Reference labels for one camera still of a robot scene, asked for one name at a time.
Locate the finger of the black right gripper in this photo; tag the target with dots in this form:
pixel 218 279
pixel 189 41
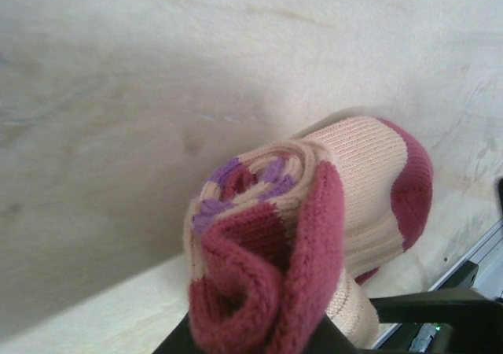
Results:
pixel 424 307

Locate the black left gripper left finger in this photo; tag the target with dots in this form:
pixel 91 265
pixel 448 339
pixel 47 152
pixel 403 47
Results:
pixel 178 342

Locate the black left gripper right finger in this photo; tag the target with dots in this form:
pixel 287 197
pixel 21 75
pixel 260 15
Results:
pixel 330 342

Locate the beige red striped sock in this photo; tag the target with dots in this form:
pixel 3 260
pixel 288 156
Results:
pixel 314 212

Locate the aluminium mounting rail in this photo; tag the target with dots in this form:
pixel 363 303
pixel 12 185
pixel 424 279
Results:
pixel 487 244

